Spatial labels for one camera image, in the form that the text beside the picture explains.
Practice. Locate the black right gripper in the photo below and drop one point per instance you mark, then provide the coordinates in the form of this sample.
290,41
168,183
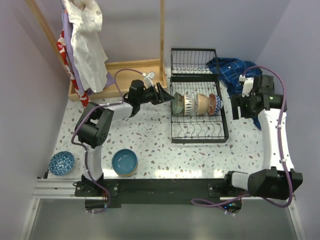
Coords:
237,100

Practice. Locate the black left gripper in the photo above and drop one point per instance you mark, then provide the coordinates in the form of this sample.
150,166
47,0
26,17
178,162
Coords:
159,93

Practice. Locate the light green bowl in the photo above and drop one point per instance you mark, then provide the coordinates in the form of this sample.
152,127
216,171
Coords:
178,104

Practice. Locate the red blue patterned bowl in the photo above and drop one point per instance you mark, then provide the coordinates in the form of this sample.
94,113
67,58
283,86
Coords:
215,104

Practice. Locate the white black striped bowl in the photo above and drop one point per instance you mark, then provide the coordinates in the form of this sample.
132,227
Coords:
188,104

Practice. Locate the cream beige bowl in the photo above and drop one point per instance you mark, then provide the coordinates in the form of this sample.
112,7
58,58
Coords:
202,104

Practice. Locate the black wire dish rack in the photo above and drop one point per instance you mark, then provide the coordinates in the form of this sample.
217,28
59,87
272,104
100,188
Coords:
196,71

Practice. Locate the teal blue bowl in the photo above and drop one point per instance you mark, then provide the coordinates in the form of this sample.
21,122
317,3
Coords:
124,161

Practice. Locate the yellow rimmed bowl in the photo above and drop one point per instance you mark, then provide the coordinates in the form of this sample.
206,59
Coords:
121,174

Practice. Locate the blue triangle patterned bowl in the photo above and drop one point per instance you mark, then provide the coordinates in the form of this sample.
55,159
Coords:
61,163

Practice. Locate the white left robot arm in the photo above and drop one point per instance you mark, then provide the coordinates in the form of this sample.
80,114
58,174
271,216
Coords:
93,127

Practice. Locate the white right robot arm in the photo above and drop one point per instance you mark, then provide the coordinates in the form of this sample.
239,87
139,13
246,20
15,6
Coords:
277,179

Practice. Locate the blue plaid shirt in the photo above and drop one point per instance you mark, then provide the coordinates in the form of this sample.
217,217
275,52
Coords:
229,70

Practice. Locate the red white floral garment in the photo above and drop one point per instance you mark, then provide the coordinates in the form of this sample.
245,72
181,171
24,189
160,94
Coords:
62,49

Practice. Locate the white hanging shirt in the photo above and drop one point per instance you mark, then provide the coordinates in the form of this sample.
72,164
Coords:
88,54

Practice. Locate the lavender hanging garment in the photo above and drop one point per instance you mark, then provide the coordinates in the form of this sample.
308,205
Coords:
68,30

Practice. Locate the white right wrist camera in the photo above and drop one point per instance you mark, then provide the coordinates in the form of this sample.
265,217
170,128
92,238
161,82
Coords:
247,85

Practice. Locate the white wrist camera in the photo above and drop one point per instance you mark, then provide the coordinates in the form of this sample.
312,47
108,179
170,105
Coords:
148,78
247,85

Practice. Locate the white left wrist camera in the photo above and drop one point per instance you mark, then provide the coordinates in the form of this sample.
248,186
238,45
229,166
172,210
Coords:
148,78

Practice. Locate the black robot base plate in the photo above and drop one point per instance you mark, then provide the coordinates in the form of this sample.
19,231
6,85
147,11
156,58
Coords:
125,191

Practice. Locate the aluminium rail frame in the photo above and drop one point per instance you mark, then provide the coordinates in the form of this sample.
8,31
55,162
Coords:
55,213

